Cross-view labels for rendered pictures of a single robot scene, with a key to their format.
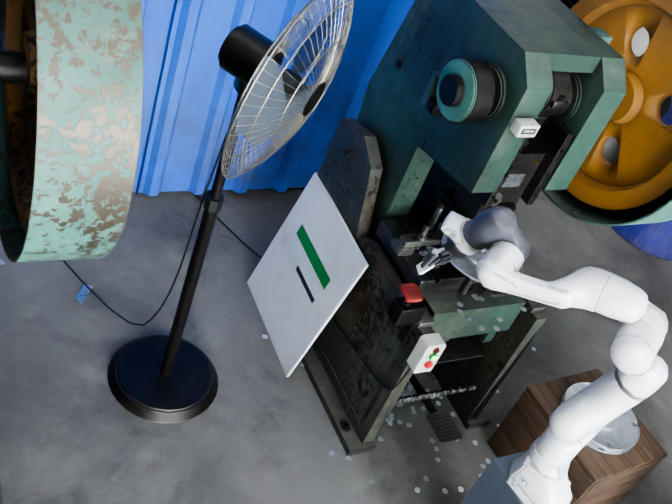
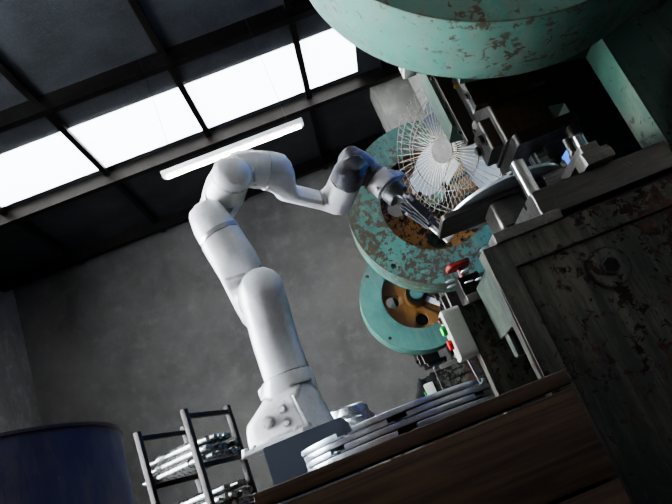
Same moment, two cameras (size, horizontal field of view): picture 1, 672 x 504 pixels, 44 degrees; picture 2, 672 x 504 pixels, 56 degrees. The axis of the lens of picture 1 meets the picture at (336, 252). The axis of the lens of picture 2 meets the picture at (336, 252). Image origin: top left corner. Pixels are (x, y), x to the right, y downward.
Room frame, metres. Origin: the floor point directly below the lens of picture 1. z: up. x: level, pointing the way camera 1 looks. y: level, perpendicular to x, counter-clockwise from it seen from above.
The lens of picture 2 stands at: (2.80, -1.86, 0.32)
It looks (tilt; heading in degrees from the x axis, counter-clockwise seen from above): 19 degrees up; 128
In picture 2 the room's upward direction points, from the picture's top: 22 degrees counter-clockwise
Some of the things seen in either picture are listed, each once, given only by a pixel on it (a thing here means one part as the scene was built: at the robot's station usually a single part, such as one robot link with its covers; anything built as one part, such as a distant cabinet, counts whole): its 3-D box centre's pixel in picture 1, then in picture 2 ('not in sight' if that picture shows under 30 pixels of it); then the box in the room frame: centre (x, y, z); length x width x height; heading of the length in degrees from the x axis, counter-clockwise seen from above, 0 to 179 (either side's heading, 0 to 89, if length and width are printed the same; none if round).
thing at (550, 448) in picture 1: (580, 422); (270, 322); (1.76, -0.84, 0.71); 0.18 x 0.11 x 0.25; 144
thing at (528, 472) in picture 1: (549, 476); (280, 411); (1.69, -0.85, 0.52); 0.22 x 0.19 x 0.14; 39
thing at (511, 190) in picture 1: (502, 178); (491, 100); (2.31, -0.39, 1.04); 0.17 x 0.15 x 0.30; 40
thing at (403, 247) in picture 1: (420, 237); not in sight; (2.23, -0.24, 0.76); 0.17 x 0.06 x 0.10; 130
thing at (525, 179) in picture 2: not in sight; (524, 178); (2.36, -0.58, 0.75); 0.03 x 0.03 x 0.10; 40
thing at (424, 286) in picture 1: (451, 251); (575, 218); (2.34, -0.37, 0.68); 0.45 x 0.30 x 0.06; 130
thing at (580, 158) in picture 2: not in sight; (578, 157); (2.45, -0.50, 0.76); 0.17 x 0.06 x 0.10; 130
